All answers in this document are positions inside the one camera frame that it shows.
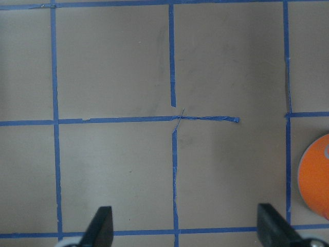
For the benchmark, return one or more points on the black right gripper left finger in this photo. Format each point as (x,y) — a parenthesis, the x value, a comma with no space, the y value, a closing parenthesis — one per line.
(100,231)

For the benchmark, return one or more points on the orange soda can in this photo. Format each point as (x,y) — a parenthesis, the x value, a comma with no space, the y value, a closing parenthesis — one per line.
(313,176)

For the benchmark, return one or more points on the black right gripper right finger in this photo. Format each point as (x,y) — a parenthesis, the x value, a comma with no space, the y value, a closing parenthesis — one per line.
(274,230)

